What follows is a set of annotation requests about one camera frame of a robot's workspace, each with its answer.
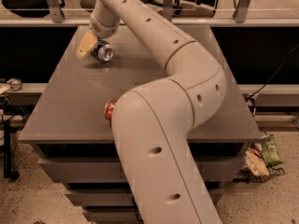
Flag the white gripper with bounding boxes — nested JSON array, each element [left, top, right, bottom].
[[76, 0, 121, 60]]

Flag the blue pepsi can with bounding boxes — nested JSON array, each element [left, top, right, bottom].
[[93, 38, 115, 63]]

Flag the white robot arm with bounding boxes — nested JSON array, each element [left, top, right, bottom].
[[77, 0, 227, 224]]

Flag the crushed red cola can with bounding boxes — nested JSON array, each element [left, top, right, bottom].
[[104, 99, 117, 121]]

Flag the dark office chair middle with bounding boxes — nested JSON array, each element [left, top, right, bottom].
[[80, 0, 96, 12]]

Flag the dark office chair left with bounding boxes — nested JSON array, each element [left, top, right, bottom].
[[1, 0, 66, 19]]

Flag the top grey drawer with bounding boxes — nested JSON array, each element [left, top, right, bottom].
[[38, 156, 244, 183]]

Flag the grey drawer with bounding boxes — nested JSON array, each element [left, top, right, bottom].
[[82, 207, 143, 224], [38, 156, 244, 183], [64, 188, 225, 207]]

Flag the black stand left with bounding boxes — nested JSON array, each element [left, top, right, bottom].
[[0, 115, 20, 181]]

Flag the middle grey drawer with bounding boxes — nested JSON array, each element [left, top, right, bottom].
[[64, 188, 225, 207]]

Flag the bottom grey drawer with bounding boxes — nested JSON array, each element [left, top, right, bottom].
[[82, 207, 143, 224]]

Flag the tan paper bag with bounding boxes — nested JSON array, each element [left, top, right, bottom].
[[245, 151, 269, 176]]

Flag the green snack bag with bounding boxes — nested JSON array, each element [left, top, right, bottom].
[[261, 134, 283, 166]]

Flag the metal railing frame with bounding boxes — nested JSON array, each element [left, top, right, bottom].
[[0, 0, 299, 27]]

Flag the black cable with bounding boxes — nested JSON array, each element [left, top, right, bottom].
[[245, 44, 299, 117]]

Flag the black wire basket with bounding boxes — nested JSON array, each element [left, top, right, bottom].
[[233, 167, 285, 184]]

